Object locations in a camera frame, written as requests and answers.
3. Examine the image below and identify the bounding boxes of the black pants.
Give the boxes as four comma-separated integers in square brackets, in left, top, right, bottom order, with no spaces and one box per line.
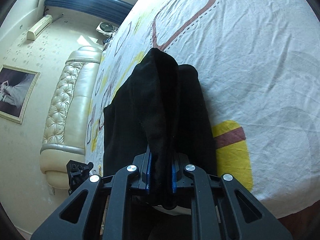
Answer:
[103,48,216,209]

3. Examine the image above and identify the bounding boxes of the cream tufted leather headboard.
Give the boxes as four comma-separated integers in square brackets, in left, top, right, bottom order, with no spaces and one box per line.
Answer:
[40,46,102,190]

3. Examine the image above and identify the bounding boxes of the framed black white picture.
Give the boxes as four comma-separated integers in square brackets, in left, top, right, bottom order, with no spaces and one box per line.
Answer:
[1,64,40,124]

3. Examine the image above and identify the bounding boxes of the white patterned bed sheet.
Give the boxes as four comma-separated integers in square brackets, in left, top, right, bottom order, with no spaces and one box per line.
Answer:
[86,0,319,218]

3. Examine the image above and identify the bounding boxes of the dark blue curtain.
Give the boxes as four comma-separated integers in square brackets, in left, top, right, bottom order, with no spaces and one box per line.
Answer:
[44,0,133,24]

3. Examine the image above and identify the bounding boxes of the white wall air conditioner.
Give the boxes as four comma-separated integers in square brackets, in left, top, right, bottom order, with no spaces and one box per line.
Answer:
[26,15,53,41]

